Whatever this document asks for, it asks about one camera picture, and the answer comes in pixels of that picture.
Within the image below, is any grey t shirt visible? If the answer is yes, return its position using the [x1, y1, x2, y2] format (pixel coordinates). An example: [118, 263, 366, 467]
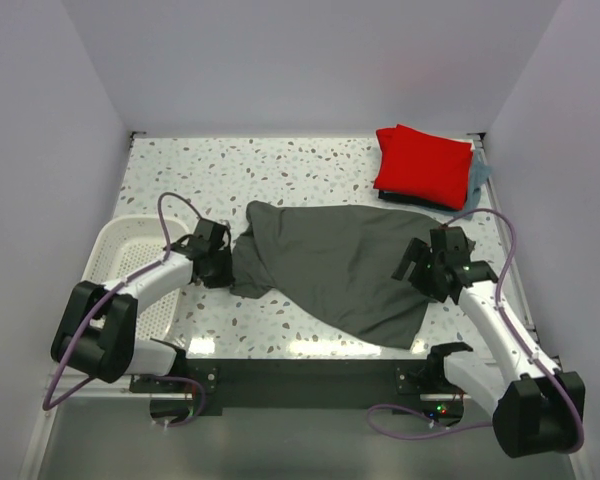
[231, 201, 440, 349]

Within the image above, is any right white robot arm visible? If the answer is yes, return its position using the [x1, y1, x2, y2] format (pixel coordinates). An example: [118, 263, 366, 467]
[392, 227, 585, 458]

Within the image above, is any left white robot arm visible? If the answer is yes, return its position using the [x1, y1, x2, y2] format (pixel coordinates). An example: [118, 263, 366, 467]
[51, 219, 234, 392]

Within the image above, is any white plastic basket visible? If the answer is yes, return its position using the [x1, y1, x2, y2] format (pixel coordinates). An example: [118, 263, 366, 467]
[82, 215, 189, 341]

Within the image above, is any folded black t shirt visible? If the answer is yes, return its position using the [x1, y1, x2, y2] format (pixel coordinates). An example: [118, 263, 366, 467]
[378, 190, 461, 213]

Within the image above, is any folded red t shirt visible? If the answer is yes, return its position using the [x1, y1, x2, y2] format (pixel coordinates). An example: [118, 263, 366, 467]
[373, 124, 473, 211]

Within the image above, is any folded light blue t shirt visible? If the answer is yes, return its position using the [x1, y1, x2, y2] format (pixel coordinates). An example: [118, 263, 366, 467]
[462, 153, 492, 213]

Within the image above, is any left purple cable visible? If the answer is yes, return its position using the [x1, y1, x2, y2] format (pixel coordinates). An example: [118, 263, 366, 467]
[42, 192, 209, 429]

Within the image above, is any aluminium frame rail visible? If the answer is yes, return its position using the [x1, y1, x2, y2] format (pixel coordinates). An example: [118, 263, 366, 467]
[467, 132, 541, 344]

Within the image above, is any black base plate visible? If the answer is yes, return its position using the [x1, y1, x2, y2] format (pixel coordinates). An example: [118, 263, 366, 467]
[128, 357, 484, 419]

